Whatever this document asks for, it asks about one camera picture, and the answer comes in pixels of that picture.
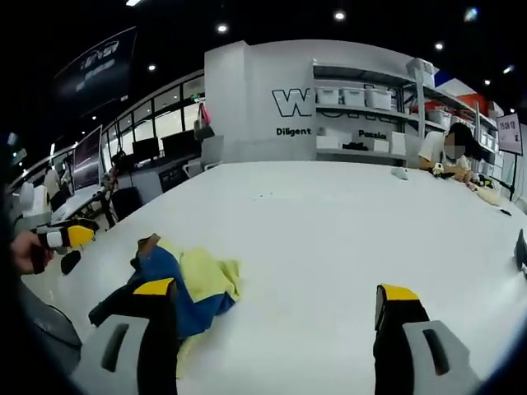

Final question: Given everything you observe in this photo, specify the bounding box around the pale yellow cloth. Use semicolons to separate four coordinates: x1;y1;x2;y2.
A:
468;179;504;206

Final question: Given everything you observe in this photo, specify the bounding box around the blue and yellow garment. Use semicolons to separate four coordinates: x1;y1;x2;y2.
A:
87;233;245;382

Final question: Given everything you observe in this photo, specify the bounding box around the black computer monitor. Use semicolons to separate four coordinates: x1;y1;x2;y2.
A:
160;130;197;158
131;137;161;162

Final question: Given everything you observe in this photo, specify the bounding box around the sign board on stand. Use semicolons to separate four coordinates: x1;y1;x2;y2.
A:
495;112;525;202

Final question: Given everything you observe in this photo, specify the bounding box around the metal storage shelf rack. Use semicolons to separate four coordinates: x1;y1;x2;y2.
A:
311;58;506;178

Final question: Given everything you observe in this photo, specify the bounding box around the white storage bin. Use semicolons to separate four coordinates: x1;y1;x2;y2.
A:
316;86;341;106
366;87;393;111
341;87;366;108

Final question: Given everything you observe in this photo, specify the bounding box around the dark hanging banner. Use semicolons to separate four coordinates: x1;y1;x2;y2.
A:
52;26;138;120

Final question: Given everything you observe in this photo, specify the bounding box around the person's left hand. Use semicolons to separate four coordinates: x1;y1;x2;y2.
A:
9;230;55;276

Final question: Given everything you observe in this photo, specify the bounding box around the white office chair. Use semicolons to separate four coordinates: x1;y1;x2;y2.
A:
182;159;203;179

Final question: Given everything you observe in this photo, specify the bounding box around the black device at table edge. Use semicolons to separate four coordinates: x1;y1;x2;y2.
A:
514;229;527;277

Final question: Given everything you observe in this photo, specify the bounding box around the black oval object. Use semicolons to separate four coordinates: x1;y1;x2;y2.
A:
60;249;82;277

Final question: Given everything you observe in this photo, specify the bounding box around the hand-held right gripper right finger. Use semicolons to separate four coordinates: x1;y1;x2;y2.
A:
372;282;483;395

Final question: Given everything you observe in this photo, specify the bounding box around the hanging grey and pink bag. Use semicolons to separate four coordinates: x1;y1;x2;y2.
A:
193;101;216;142

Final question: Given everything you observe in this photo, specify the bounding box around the black office chair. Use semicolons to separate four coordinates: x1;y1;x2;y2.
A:
110;186;144;222

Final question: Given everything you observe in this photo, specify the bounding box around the white side desk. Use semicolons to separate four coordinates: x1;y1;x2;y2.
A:
49;185;111;226

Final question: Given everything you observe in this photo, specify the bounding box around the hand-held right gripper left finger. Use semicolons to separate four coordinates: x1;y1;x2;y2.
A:
69;277;180;395

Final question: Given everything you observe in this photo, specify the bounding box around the large tilted display screen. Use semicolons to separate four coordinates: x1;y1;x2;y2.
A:
71;124;105;193

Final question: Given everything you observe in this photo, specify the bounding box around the grey chair back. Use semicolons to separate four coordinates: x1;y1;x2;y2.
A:
20;282;83;361

